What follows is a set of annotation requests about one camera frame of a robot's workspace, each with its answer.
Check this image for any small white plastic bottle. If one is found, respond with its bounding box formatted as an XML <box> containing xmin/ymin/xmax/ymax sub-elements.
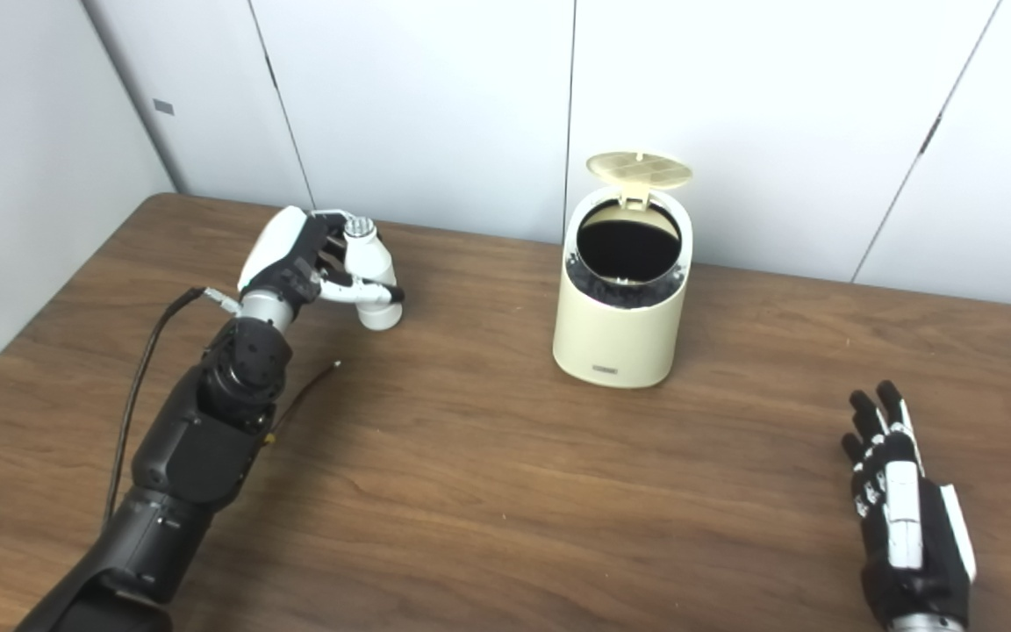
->
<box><xmin>343</xmin><ymin>218</ymin><xmax>403</xmax><ymax>332</ymax></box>

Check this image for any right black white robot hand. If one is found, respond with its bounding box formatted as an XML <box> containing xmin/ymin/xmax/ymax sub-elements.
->
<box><xmin>841</xmin><ymin>380</ymin><xmax>978</xmax><ymax>626</ymax></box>

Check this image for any round cream bin lid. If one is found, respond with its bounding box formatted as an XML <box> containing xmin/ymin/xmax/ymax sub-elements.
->
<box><xmin>585</xmin><ymin>152</ymin><xmax>695</xmax><ymax>210</ymax></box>

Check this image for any cream-colored bin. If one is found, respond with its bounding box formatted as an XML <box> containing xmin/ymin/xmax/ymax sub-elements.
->
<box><xmin>552</xmin><ymin>189</ymin><xmax>696</xmax><ymax>389</ymax></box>

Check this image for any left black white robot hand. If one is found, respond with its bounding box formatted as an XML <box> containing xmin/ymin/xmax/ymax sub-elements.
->
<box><xmin>237</xmin><ymin>205</ymin><xmax>405</xmax><ymax>308</ymax></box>

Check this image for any thin loose white-tipped cable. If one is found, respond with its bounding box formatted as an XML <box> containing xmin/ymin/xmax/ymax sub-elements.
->
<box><xmin>270</xmin><ymin>360</ymin><xmax>341</xmax><ymax>437</ymax></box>

